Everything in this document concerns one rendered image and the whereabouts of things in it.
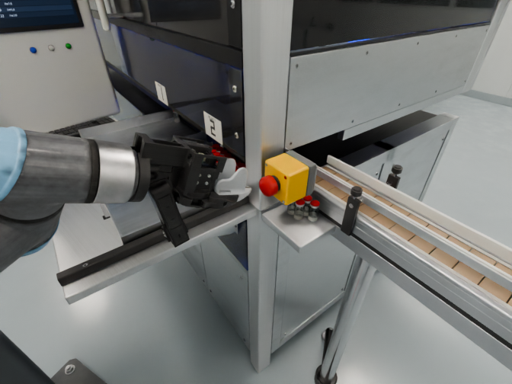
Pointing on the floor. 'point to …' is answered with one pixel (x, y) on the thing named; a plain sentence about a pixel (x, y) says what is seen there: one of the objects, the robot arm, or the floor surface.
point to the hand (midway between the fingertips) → (243, 192)
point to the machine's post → (264, 152)
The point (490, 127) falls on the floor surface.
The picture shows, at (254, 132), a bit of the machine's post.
